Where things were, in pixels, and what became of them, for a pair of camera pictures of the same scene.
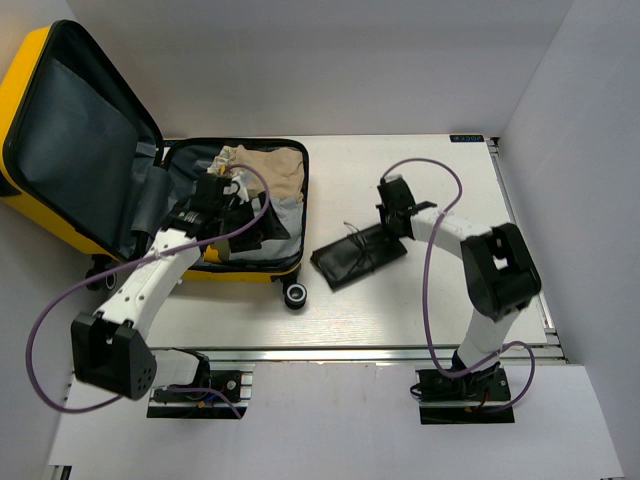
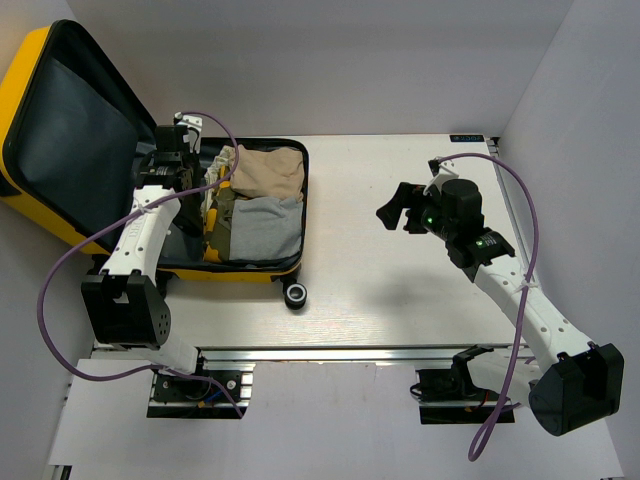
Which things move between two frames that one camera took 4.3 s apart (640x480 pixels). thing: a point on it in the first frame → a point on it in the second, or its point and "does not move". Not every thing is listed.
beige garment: [282, 170] does not move
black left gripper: [267, 228] → [195, 160]
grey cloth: [289, 215] does not move
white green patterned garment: [220, 164] does not move
